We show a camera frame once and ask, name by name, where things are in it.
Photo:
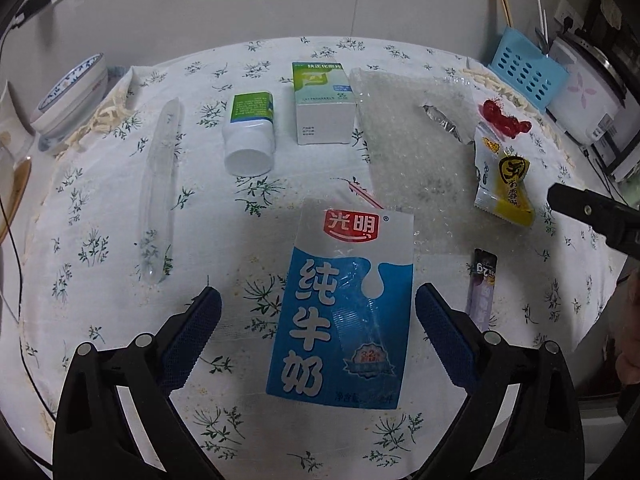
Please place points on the blue and white milk pouch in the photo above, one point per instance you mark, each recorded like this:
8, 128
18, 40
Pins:
345, 310

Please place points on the red plastic wrapper piece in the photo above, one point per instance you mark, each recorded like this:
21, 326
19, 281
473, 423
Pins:
502, 120

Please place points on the person's right hand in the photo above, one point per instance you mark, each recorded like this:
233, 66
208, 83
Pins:
631, 340

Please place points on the yellow and white snack wrapper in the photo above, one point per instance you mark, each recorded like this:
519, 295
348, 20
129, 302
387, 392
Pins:
505, 180

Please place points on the white and green medicine box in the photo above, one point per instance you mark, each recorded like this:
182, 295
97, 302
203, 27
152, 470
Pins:
324, 105

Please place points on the blue plastic basket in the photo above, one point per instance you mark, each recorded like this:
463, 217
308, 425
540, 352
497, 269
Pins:
525, 70

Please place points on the wooden utensil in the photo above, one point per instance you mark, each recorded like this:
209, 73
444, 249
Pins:
12, 200

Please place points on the purple sachet strip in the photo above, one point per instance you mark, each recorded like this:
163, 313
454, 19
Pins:
482, 285

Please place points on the blue and white porcelain bowl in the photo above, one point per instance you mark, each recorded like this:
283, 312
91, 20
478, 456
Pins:
65, 100

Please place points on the metal utensils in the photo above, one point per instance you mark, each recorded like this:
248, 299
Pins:
542, 27

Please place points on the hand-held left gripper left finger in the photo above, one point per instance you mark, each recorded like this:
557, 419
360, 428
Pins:
200, 320

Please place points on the black and white appliance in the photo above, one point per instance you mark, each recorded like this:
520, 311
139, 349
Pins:
617, 150

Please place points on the white wall socket with plug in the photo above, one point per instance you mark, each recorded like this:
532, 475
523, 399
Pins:
570, 15

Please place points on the silver foil wrapper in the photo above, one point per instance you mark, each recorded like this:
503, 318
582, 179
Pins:
445, 122

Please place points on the clear bubble wrap sheet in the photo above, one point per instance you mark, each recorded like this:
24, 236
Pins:
410, 170

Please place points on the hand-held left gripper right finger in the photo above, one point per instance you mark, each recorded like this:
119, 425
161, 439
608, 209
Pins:
442, 325

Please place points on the white rice cooker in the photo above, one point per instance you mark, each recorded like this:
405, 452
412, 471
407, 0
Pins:
587, 95

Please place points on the black plug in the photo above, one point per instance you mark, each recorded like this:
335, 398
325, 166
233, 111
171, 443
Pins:
32, 7

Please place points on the white bottle with green label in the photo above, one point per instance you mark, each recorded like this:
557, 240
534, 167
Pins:
250, 130

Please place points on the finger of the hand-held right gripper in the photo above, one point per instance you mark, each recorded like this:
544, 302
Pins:
595, 210

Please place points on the white floral tablecloth with tassels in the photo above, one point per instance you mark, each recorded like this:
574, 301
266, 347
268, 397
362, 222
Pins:
100, 210

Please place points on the wooden chopsticks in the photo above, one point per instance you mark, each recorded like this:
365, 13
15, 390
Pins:
501, 2

